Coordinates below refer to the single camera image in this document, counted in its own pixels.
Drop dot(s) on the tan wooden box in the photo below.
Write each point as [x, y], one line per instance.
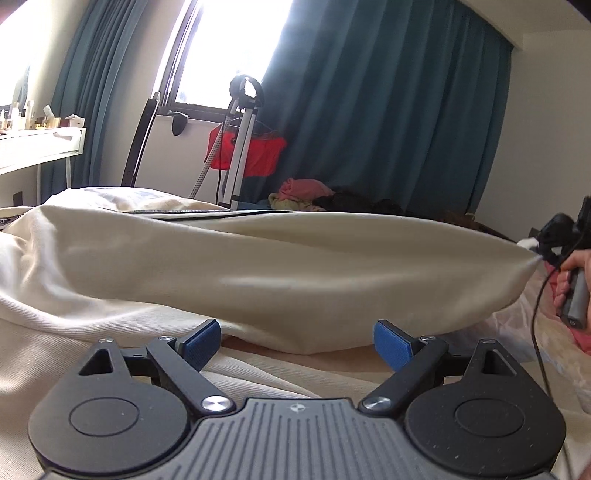
[52, 121]

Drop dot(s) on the black steamer mitt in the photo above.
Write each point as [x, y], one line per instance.
[178, 123]

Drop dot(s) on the garment steamer stand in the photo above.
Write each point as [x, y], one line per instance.
[242, 152]

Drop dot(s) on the dark wall outlet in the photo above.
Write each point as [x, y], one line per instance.
[17, 197]

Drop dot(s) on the beige garment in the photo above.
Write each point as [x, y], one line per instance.
[288, 203]

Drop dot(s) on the pink garment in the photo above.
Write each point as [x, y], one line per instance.
[304, 188]

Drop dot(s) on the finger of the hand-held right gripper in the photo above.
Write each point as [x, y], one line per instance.
[549, 230]

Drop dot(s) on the narrow blue curtain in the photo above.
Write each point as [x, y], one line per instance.
[101, 92]

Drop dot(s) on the white tissue box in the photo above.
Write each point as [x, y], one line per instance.
[75, 122]

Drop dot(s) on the red garment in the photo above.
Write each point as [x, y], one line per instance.
[263, 157]

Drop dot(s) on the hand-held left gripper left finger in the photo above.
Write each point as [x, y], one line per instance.
[203, 344]

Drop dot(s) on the person's right hand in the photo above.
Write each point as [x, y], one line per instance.
[575, 262]

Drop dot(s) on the dark framed window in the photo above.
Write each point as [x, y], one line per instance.
[221, 46]

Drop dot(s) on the wavy vanity mirror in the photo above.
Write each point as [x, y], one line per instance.
[25, 83]

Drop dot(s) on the white dressing table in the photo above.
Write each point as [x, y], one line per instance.
[37, 147]

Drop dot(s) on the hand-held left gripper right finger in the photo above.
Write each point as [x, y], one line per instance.
[390, 344]

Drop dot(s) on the black garment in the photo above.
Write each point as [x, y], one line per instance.
[351, 201]

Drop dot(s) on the row of cosmetic bottles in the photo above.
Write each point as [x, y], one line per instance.
[18, 117]

